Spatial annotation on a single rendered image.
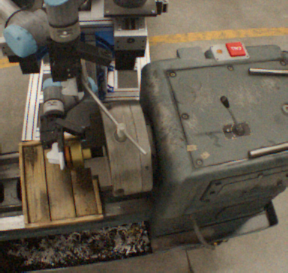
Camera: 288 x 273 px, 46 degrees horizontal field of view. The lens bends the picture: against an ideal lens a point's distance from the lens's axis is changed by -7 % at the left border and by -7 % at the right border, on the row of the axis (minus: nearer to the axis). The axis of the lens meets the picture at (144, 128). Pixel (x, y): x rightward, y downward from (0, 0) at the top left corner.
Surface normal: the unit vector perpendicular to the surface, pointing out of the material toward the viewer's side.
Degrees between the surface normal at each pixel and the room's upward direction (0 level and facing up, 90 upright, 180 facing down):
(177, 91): 0
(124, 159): 38
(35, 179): 0
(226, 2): 0
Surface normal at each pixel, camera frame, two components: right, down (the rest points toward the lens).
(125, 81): 0.05, -0.49
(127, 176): 0.20, 0.50
